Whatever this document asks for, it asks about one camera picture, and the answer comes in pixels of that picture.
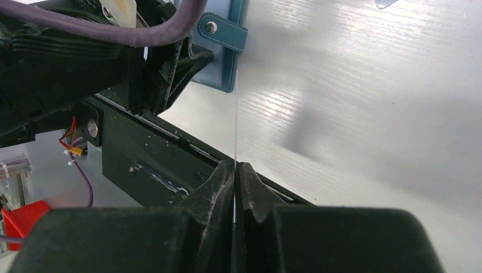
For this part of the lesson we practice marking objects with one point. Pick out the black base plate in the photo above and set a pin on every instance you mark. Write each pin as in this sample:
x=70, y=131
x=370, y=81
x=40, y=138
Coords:
x=148, y=158

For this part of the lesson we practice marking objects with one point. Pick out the loose silver card on table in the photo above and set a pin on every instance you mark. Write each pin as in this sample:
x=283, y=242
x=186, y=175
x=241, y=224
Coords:
x=382, y=4

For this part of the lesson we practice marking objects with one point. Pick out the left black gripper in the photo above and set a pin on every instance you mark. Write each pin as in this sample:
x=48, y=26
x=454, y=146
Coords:
x=45, y=72

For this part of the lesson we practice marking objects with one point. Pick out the blue leather card holder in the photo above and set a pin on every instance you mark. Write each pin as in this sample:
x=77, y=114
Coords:
x=221, y=30

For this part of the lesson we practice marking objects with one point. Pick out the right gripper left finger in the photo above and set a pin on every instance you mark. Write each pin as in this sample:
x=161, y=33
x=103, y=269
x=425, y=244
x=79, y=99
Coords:
x=192, y=236

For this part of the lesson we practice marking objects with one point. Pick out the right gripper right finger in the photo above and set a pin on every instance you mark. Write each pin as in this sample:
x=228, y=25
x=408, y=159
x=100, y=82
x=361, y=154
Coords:
x=274, y=236

